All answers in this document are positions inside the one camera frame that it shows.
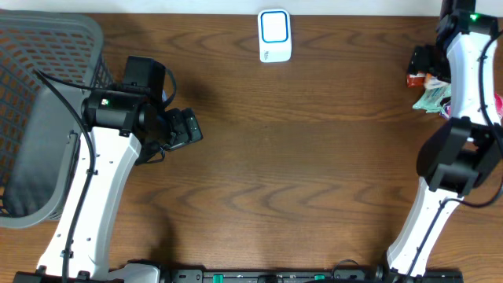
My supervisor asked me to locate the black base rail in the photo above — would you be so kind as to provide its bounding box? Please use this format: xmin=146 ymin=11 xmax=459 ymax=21
xmin=13 ymin=259 xmax=464 ymax=283

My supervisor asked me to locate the red chocolate bar wrapper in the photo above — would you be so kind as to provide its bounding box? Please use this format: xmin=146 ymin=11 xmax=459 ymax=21
xmin=406 ymin=72 xmax=427 ymax=88

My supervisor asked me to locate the white barcode scanner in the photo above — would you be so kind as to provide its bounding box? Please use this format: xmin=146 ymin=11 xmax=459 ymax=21
xmin=257 ymin=9 xmax=292 ymax=63

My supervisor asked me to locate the purple snack packet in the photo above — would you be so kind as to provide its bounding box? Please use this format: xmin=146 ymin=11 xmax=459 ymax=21
xmin=441 ymin=93 xmax=503 ymax=119

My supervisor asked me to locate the orange tissue pack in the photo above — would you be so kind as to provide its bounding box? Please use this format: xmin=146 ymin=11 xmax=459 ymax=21
xmin=424 ymin=74 xmax=450 ymax=90

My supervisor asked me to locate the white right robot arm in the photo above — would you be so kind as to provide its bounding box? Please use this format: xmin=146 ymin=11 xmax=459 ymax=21
xmin=357 ymin=0 xmax=502 ymax=282

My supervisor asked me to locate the green wet wipes pack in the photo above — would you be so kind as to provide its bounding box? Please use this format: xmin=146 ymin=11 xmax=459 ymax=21
xmin=413 ymin=85 xmax=451 ymax=116

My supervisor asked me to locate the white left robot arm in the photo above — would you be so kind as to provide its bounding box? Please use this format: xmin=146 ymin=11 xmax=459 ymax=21
xmin=13 ymin=56 xmax=203 ymax=283

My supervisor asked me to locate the grey plastic basket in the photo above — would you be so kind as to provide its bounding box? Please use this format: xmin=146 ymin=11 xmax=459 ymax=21
xmin=1 ymin=10 xmax=113 ymax=229

